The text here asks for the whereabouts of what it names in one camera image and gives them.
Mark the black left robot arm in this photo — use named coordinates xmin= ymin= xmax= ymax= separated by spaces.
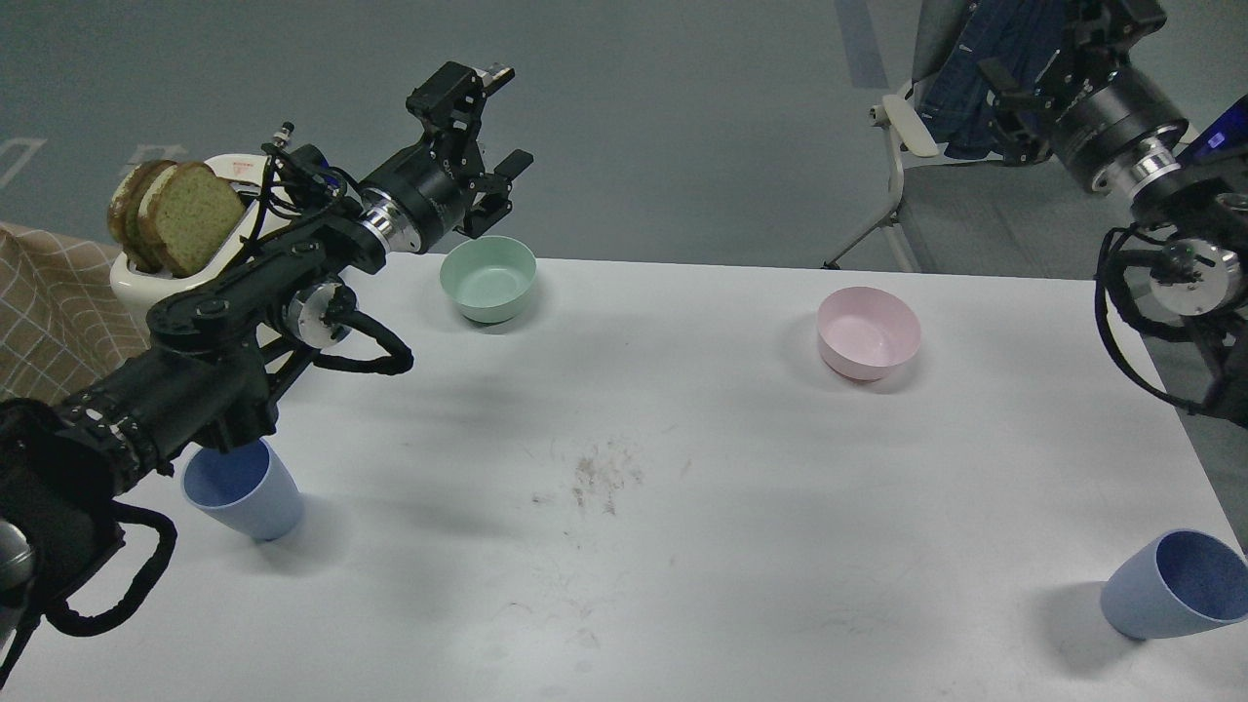
xmin=2 ymin=61 xmax=533 ymax=676

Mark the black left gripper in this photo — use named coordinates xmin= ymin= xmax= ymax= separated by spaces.
xmin=363 ymin=61 xmax=534 ymax=254

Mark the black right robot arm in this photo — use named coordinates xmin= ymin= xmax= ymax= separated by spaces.
xmin=977 ymin=1 xmax=1246 ymax=426

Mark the grey office chair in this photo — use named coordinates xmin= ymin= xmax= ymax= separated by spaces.
xmin=826 ymin=10 xmax=1091 ymax=280

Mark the front bread slice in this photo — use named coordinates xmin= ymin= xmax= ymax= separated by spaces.
xmin=139 ymin=162 xmax=246 ymax=277

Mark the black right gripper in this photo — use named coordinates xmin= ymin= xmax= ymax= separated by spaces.
xmin=978 ymin=1 xmax=1189 ymax=196

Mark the green bowl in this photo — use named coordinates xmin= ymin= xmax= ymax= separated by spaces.
xmin=441 ymin=235 xmax=535 ymax=325

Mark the bread slice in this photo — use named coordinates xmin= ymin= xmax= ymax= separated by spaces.
xmin=107 ymin=160 xmax=177 ymax=274
xmin=139 ymin=162 xmax=246 ymax=277

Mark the rear bread slice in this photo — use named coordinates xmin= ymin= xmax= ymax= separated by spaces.
xmin=107 ymin=160 xmax=177 ymax=274

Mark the pink bowl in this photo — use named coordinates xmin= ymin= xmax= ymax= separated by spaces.
xmin=815 ymin=286 xmax=922 ymax=382

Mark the cream toaster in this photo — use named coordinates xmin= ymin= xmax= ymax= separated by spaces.
xmin=109 ymin=154 xmax=266 ymax=342

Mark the blue cup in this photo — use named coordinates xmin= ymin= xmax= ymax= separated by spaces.
xmin=1098 ymin=530 xmax=1247 ymax=641
xmin=181 ymin=438 xmax=306 ymax=541

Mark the brown patterned cloth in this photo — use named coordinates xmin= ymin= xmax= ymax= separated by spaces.
xmin=1 ymin=224 xmax=149 ymax=403

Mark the blue denim jacket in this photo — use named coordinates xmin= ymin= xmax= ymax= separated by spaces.
xmin=911 ymin=1 xmax=1066 ymax=161

